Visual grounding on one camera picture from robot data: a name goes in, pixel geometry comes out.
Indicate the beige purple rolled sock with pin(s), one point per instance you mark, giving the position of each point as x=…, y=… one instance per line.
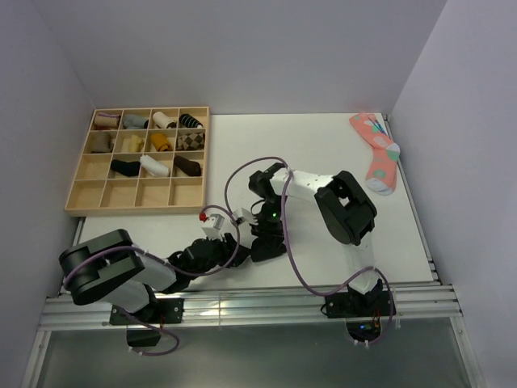
x=106, y=120

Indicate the pink patterned sock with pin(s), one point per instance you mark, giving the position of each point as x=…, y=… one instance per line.
x=382, y=173

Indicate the taupe rolled sock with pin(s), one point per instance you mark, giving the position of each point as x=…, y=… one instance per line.
x=101, y=143

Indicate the grey rolled sock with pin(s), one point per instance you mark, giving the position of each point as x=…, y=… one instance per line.
x=132, y=121

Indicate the mustard yellow rolled sock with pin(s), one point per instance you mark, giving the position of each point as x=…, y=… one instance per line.
x=160, y=142

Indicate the wooden compartment tray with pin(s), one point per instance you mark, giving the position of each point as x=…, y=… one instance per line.
x=99, y=191

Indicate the white rolled sock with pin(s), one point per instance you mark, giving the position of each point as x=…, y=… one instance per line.
x=154, y=167

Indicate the brown checkered rolled sock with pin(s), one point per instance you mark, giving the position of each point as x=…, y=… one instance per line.
x=190, y=141

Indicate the pale yellow rolled sock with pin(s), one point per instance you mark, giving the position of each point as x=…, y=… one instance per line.
x=135, y=144

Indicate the cream rolled sock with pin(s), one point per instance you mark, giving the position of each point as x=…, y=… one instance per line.
x=163, y=121

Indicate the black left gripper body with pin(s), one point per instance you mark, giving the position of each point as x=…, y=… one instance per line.
x=220, y=255

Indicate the black rolled sock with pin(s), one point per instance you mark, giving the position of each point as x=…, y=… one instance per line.
x=128, y=169

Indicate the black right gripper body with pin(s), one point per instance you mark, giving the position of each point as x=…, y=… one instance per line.
x=270, y=221

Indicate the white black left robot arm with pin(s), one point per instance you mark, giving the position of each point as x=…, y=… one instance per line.
x=111, y=268

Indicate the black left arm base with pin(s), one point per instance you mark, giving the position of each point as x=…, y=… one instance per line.
x=169, y=311

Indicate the aluminium frame rail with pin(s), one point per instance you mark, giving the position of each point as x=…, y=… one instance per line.
x=262, y=294

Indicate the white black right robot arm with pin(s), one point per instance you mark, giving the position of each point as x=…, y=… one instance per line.
x=346, y=210

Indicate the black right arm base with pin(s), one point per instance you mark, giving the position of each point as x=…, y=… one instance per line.
x=363, y=318

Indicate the black white striped sock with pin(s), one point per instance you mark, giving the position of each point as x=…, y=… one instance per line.
x=189, y=121

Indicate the dark brown rolled sock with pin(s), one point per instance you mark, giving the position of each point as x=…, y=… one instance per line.
x=187, y=166

